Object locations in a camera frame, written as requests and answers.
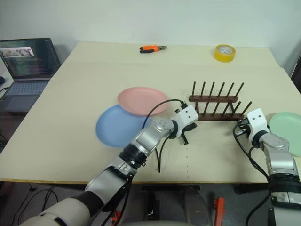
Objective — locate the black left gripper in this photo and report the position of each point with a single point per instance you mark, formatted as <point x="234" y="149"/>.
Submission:
<point x="185" y="131"/>

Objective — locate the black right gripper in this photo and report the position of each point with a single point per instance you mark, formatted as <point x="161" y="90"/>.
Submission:
<point x="243" y="128"/>

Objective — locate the green plate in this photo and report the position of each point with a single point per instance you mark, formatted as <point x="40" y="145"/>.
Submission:
<point x="285" y="131"/>

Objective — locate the pink plate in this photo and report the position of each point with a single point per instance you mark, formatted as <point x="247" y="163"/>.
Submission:
<point x="141" y="100"/>

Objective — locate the blue plate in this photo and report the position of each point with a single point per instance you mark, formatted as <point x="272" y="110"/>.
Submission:
<point x="117" y="128"/>

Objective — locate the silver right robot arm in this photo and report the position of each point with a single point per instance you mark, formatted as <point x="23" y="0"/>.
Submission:
<point x="278" y="155"/>

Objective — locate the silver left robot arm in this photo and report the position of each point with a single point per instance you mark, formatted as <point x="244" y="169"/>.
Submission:
<point x="145" y="139"/>

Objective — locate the wooden dish rack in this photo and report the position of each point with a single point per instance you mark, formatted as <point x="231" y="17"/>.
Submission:
<point x="211" y="116"/>

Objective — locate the grey rounded shape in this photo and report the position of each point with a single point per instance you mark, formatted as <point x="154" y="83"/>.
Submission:
<point x="195" y="204"/>

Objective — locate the yellow tape roll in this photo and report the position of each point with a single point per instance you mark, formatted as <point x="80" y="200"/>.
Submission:
<point x="224" y="54"/>

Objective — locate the black rounded shape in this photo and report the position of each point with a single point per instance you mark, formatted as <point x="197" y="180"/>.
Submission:
<point x="151" y="202"/>

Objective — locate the dark grey partition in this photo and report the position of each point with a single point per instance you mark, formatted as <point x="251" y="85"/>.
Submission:
<point x="296" y="68"/>

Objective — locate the tall orange clamp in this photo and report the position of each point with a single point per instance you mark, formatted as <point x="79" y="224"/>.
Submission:
<point x="219" y="209"/>

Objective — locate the small red clamp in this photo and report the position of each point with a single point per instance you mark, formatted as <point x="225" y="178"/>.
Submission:
<point x="116" y="216"/>

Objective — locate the grey open laptop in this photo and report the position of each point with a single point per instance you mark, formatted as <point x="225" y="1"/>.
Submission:
<point x="26" y="68"/>

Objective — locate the dark side table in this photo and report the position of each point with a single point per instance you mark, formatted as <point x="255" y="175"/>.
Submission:
<point x="9" y="131"/>

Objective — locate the black computer mouse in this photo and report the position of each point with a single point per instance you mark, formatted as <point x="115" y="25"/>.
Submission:
<point x="1" y="80"/>

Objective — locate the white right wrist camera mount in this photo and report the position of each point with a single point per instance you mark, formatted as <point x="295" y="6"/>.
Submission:
<point x="256" y="122"/>

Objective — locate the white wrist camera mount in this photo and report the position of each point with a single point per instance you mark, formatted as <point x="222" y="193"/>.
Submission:
<point x="188" y="115"/>
<point x="256" y="122"/>

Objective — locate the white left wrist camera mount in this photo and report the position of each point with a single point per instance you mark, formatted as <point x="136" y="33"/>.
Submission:
<point x="188" y="115"/>

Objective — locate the black table frame bar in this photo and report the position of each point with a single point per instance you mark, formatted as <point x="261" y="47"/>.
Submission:
<point x="169" y="188"/>

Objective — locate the black table bracket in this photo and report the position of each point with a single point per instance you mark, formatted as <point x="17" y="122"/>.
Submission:
<point x="241" y="189"/>

